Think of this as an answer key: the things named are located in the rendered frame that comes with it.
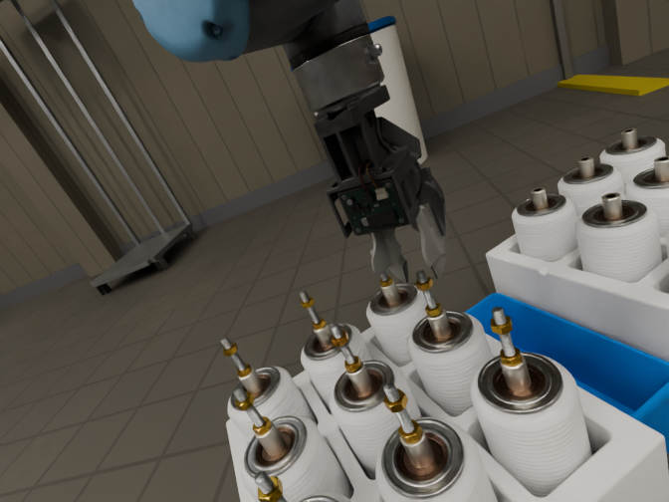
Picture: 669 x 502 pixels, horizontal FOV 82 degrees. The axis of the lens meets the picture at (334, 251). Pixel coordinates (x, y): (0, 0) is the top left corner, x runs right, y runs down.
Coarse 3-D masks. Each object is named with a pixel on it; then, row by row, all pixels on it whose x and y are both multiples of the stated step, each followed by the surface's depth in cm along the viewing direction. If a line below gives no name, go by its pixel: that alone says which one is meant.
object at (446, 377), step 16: (480, 336) 45; (416, 352) 47; (448, 352) 44; (464, 352) 44; (480, 352) 45; (416, 368) 49; (432, 368) 45; (448, 368) 44; (464, 368) 44; (432, 384) 47; (448, 384) 46; (464, 384) 45; (448, 400) 47; (464, 400) 46
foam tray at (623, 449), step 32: (416, 384) 52; (320, 416) 53; (448, 416) 45; (608, 416) 38; (480, 448) 40; (608, 448) 36; (640, 448) 34; (352, 480) 43; (512, 480) 36; (576, 480) 34; (608, 480) 33; (640, 480) 35
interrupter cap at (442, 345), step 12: (456, 312) 49; (420, 324) 50; (456, 324) 48; (468, 324) 47; (420, 336) 48; (432, 336) 48; (456, 336) 46; (468, 336) 45; (420, 348) 46; (432, 348) 46; (444, 348) 45; (456, 348) 44
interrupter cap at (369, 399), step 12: (372, 372) 46; (384, 372) 45; (336, 384) 46; (348, 384) 46; (372, 384) 45; (336, 396) 45; (348, 396) 44; (360, 396) 44; (372, 396) 43; (348, 408) 42; (360, 408) 42
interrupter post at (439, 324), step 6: (444, 312) 46; (432, 318) 46; (438, 318) 46; (444, 318) 46; (432, 324) 46; (438, 324) 46; (444, 324) 46; (432, 330) 47; (438, 330) 46; (444, 330) 46; (450, 330) 47; (438, 336) 47; (444, 336) 47
